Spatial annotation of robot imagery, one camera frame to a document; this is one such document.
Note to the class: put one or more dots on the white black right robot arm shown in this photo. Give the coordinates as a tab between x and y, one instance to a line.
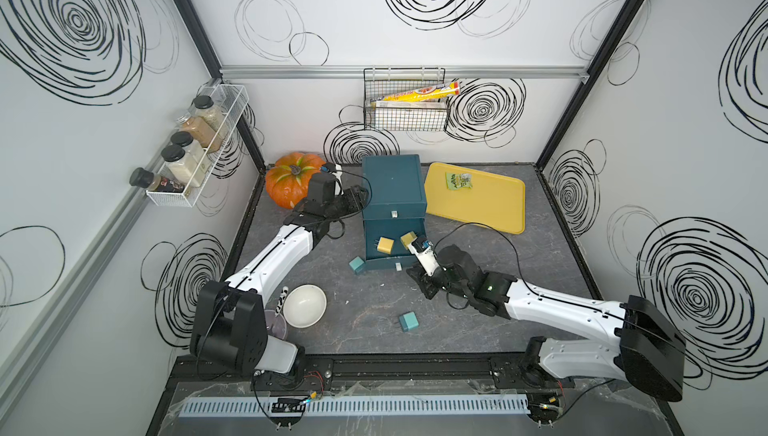
629	341

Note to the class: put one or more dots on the spice jar brown contents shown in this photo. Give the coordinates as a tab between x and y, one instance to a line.
201	131

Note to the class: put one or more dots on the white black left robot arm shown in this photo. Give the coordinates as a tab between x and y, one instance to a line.
229	327

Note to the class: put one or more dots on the yellow snack package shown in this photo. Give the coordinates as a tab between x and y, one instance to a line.
431	93

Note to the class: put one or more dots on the clear acrylic spice shelf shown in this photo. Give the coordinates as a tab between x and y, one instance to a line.
233	100

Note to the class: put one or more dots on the small dark pepper bottle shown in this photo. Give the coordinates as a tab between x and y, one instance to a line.
152	182

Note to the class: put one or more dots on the teal plug cube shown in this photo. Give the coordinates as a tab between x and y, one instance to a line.
357	265
408	321

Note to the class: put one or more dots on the white plate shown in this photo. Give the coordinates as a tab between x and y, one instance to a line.
305	306

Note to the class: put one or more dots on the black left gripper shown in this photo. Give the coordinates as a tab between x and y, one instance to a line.
353	200

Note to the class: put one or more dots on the teal drawer cabinet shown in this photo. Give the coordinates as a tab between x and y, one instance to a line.
398	206

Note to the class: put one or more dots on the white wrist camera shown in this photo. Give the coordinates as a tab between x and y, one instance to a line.
422	249
333	169

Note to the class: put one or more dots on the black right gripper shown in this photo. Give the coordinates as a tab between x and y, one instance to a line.
422	280

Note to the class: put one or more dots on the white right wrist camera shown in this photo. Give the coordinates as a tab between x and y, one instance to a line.
422	249

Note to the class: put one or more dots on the orange decorative pumpkin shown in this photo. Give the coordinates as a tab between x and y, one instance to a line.
287	182

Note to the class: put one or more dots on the yellow plug cube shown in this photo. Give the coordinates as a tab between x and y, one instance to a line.
407	239
385	246

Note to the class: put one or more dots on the spice jar cream contents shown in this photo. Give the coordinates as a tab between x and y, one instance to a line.
182	165

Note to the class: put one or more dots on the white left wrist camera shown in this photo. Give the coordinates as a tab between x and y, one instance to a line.
333	169

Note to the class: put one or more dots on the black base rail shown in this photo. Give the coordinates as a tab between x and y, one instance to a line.
414	370

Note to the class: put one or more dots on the grey slotted cable duct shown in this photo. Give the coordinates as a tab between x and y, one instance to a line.
402	405

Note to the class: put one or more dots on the spice jar white contents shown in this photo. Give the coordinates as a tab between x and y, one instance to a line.
193	148

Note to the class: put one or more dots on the yellow cutting board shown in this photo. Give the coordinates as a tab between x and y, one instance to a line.
495	200

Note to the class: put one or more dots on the purple bowl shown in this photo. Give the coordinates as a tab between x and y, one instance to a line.
276	324

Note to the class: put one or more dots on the green sticker label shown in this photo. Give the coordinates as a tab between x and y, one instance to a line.
458	181

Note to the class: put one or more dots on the black wire wall basket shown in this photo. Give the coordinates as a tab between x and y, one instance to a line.
391	103

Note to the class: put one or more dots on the spice jar tan contents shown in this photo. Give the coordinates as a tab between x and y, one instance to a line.
207	109

